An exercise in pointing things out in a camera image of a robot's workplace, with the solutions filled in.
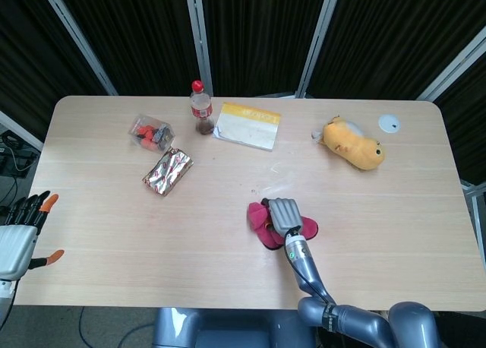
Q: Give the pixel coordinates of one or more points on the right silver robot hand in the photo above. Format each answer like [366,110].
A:
[284,213]

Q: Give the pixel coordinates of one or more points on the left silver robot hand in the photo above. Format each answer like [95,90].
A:
[15,245]

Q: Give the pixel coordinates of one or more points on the pink microfibre cloth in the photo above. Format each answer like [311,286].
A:
[307,228]

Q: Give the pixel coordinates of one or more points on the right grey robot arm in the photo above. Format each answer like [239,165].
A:
[303,264]

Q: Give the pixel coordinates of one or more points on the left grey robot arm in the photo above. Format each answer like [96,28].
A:
[4,298]

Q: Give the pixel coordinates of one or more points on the yellow and white notepad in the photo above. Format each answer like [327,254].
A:
[248,127]

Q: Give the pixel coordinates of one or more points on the yellow plush toy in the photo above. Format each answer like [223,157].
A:
[355,144]

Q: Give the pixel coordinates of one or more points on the silver foil snack packet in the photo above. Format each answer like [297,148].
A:
[169,171]

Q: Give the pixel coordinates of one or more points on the grey robot torso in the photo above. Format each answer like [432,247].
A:
[228,329]

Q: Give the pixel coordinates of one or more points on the cola bottle with red cap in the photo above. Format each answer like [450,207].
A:
[200,110]

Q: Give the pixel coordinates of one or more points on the clear plastic box orange items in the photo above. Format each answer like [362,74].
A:
[152,132]

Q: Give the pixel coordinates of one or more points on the black pleated curtain panel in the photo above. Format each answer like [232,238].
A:
[398,36]
[30,59]
[262,36]
[467,127]
[140,40]

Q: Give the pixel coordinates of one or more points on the grey partition frame post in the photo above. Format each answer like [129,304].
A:
[452,67]
[79,44]
[319,40]
[199,40]
[19,129]
[477,211]

